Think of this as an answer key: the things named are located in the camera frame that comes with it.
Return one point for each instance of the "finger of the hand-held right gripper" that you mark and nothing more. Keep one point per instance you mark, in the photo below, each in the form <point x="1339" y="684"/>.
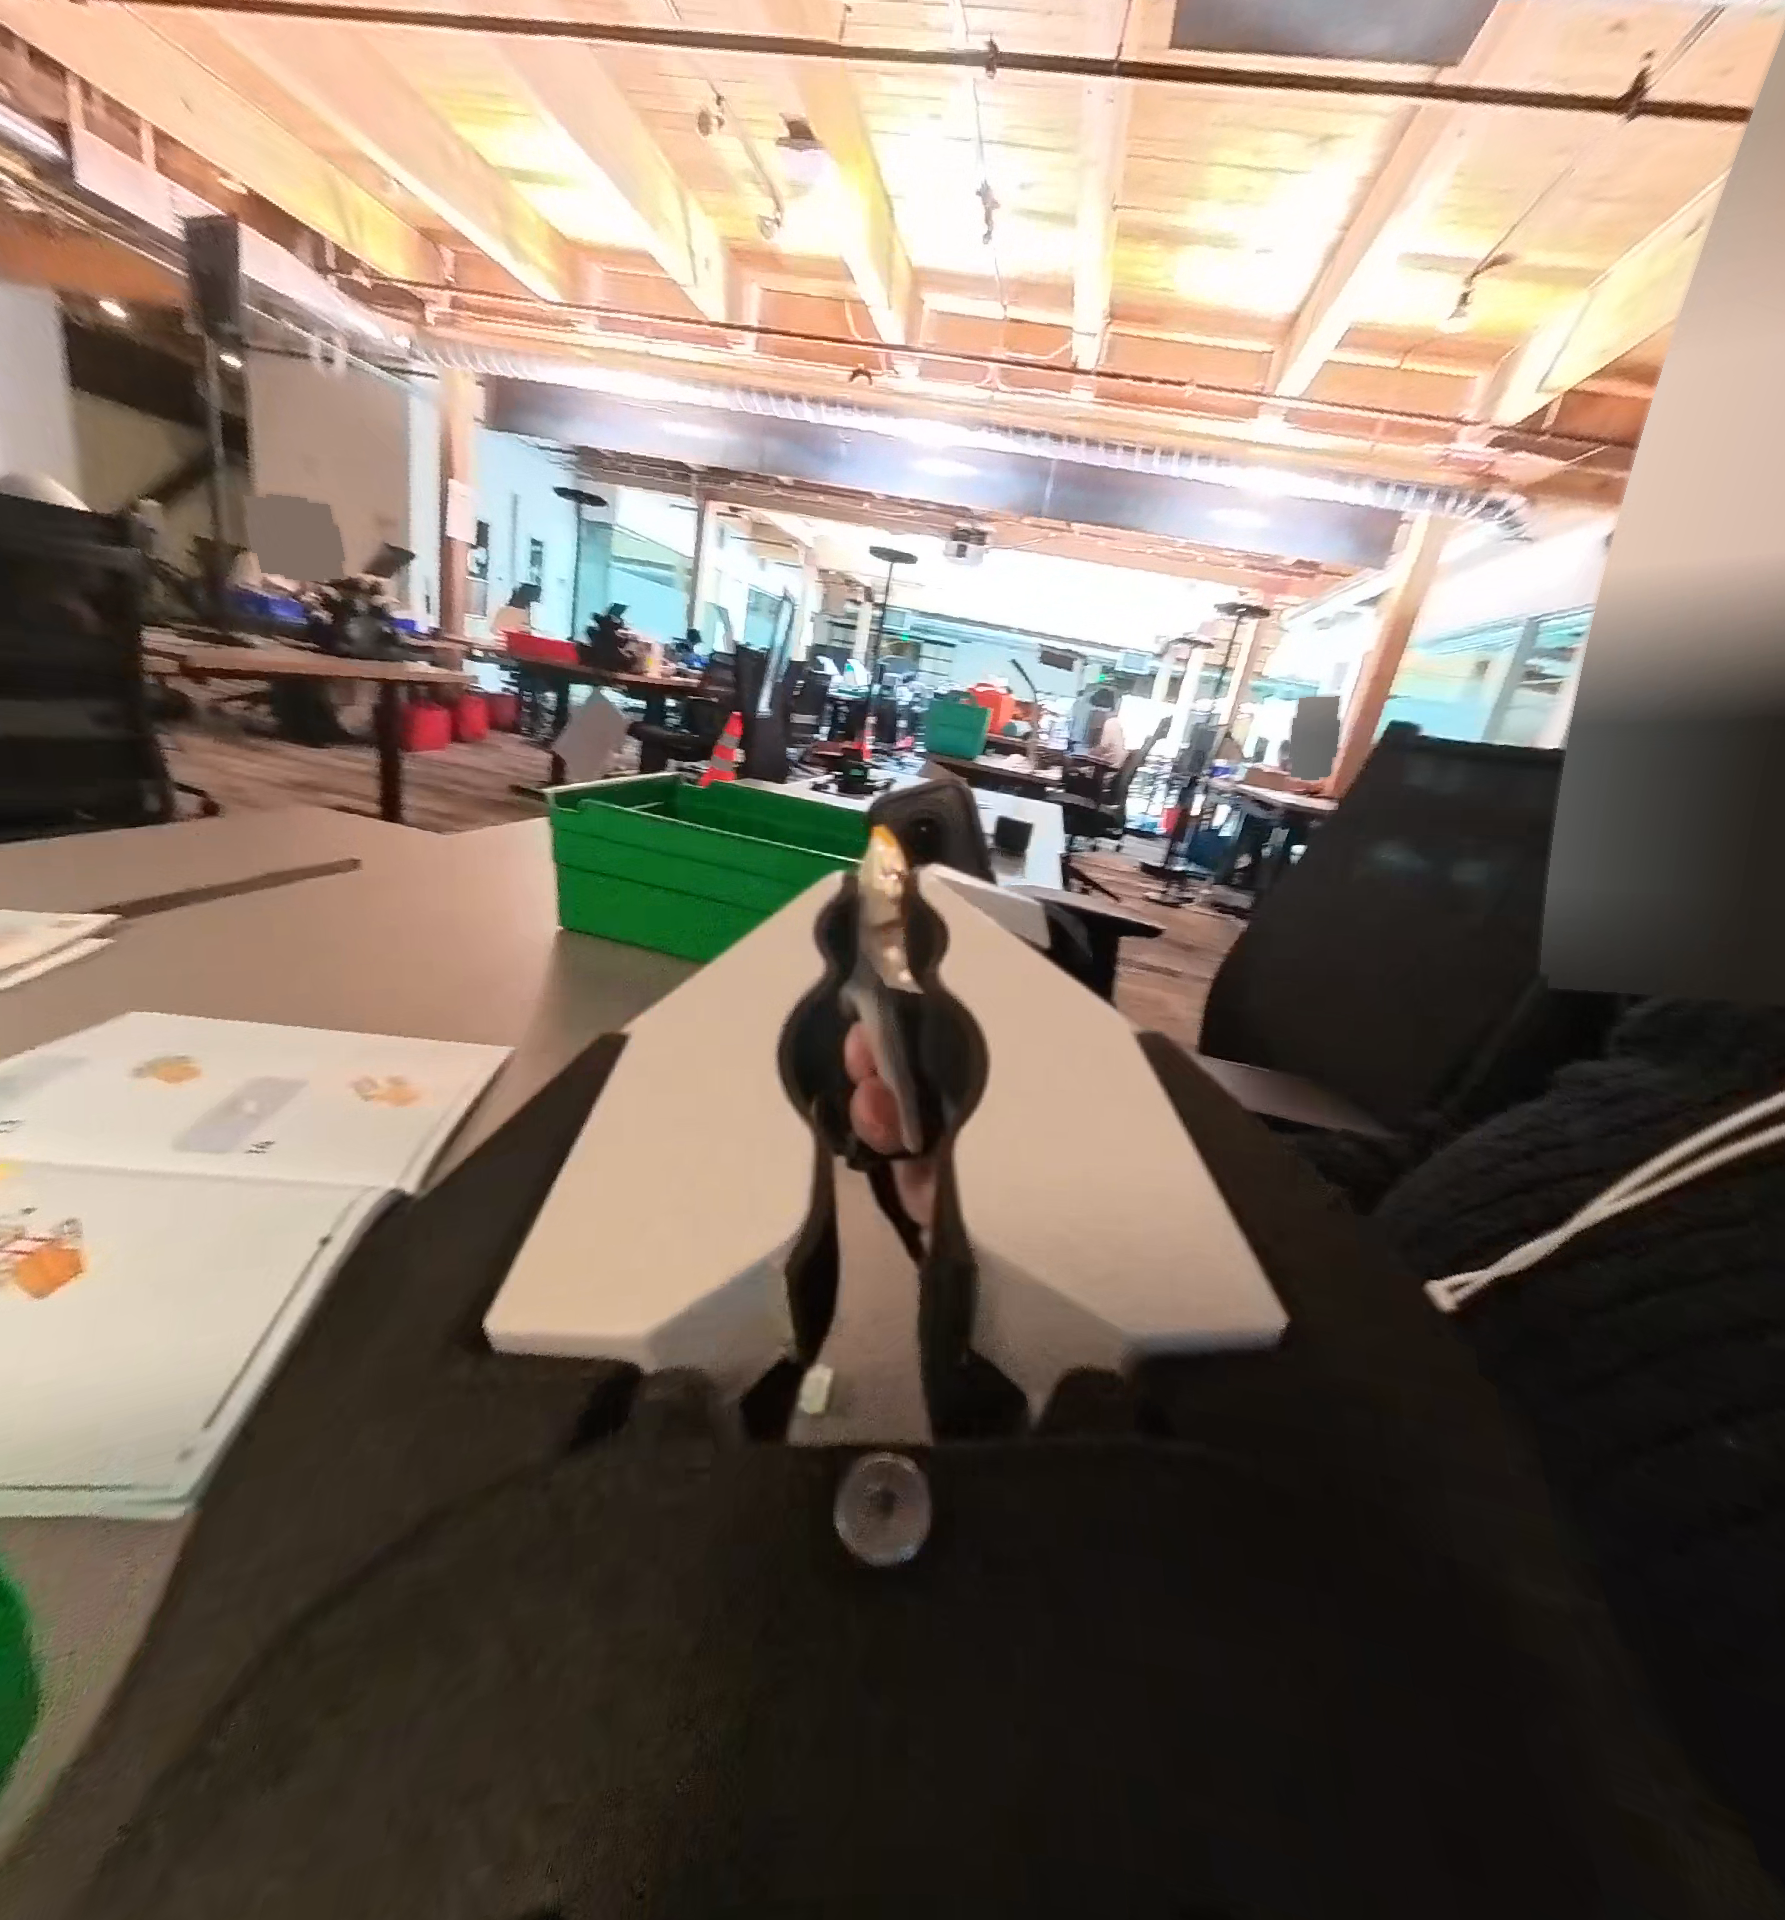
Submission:
<point x="888" y="1021"/>
<point x="1014" y="911"/>

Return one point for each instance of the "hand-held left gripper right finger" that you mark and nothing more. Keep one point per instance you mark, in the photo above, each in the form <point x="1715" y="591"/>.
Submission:
<point x="1117" y="1185"/>

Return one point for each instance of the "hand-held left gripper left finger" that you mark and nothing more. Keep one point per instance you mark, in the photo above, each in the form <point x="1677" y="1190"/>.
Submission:
<point x="653" y="1185"/>

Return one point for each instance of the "small orange lego piece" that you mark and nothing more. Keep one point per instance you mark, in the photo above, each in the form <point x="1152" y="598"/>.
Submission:
<point x="883" y="869"/>

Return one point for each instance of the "open lego instruction booklet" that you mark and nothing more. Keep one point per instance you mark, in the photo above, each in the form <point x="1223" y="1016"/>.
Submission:
<point x="156" y="1201"/>

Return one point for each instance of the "person's right hand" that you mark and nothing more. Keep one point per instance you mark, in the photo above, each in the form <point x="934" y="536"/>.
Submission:
<point x="870" y="1103"/>

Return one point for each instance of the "green storage tote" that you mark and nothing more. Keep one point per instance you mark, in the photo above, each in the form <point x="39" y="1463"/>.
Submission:
<point x="956" y="724"/>

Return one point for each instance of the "orange traffic cone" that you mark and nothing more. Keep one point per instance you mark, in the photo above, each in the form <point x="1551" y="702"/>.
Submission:
<point x="721" y="758"/>

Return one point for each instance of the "green plastic bin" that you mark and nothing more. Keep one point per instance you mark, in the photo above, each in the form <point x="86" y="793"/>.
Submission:
<point x="682" y="878"/>

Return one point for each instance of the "black floor lamp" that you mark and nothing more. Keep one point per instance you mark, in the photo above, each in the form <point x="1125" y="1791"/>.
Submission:
<point x="580" y="498"/>
<point x="894" y="556"/>

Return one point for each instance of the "ceiling projector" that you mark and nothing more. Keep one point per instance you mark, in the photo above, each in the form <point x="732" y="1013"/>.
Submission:
<point x="969" y="546"/>

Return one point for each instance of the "red tray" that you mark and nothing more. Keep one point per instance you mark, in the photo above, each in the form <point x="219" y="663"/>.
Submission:
<point x="543" y="647"/>

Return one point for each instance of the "red storage bin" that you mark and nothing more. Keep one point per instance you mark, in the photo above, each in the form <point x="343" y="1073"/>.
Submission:
<point x="476" y="719"/>
<point x="430" y="724"/>

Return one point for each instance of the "wooden office table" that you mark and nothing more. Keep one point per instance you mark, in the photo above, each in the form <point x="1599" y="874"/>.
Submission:
<point x="306" y="665"/>

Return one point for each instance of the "closed white instruction booklets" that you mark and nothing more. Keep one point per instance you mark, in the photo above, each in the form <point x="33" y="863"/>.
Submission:
<point x="7" y="947"/>

